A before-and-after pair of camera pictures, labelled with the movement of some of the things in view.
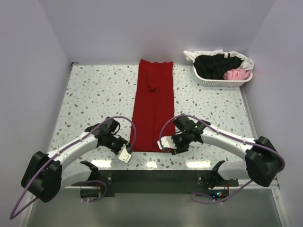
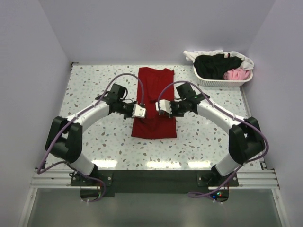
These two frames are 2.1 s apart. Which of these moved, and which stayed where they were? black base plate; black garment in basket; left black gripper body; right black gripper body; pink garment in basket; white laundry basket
Moved: right black gripper body; left black gripper body
Stayed: black garment in basket; white laundry basket; black base plate; pink garment in basket
